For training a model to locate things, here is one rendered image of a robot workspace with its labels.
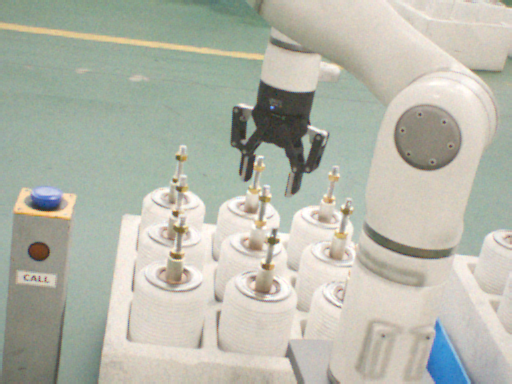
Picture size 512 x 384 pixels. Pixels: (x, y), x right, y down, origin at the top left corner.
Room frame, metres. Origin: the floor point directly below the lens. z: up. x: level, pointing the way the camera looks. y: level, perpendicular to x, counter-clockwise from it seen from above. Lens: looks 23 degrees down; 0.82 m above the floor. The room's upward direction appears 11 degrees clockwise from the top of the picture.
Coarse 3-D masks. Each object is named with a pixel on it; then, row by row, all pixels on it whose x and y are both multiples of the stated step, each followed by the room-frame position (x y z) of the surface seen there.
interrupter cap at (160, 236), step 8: (152, 224) 1.12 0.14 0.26; (160, 224) 1.13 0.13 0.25; (152, 232) 1.10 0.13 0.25; (160, 232) 1.11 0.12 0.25; (192, 232) 1.12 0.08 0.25; (160, 240) 1.08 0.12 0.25; (168, 240) 1.09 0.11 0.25; (184, 240) 1.10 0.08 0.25; (192, 240) 1.10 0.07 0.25; (200, 240) 1.11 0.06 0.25
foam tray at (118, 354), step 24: (120, 240) 1.20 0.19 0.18; (120, 264) 1.13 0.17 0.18; (216, 264) 1.18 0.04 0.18; (120, 288) 1.06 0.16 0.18; (120, 312) 1.00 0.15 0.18; (216, 312) 1.05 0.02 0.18; (120, 336) 0.95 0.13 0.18; (216, 336) 0.99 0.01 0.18; (120, 360) 0.91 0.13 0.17; (144, 360) 0.92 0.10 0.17; (168, 360) 0.92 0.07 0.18; (192, 360) 0.93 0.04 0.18; (216, 360) 0.93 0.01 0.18; (240, 360) 0.94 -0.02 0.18; (264, 360) 0.95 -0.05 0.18; (288, 360) 0.96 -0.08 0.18
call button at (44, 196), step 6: (42, 186) 1.02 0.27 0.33; (48, 186) 1.03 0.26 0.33; (30, 192) 1.01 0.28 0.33; (36, 192) 1.00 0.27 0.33; (42, 192) 1.01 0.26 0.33; (48, 192) 1.01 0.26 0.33; (54, 192) 1.01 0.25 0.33; (60, 192) 1.02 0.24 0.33; (36, 198) 0.99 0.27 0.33; (42, 198) 0.99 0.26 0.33; (48, 198) 1.00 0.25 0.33; (54, 198) 1.00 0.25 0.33; (60, 198) 1.01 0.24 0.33; (36, 204) 1.00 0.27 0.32; (42, 204) 1.00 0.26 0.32; (48, 204) 1.00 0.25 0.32; (54, 204) 1.00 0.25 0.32
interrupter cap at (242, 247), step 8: (240, 232) 1.15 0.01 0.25; (248, 232) 1.16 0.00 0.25; (232, 240) 1.12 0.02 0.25; (240, 240) 1.13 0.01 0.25; (240, 248) 1.10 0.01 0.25; (248, 248) 1.11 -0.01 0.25; (264, 248) 1.12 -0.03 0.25; (280, 248) 1.12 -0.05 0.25; (256, 256) 1.09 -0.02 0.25; (264, 256) 1.09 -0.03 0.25
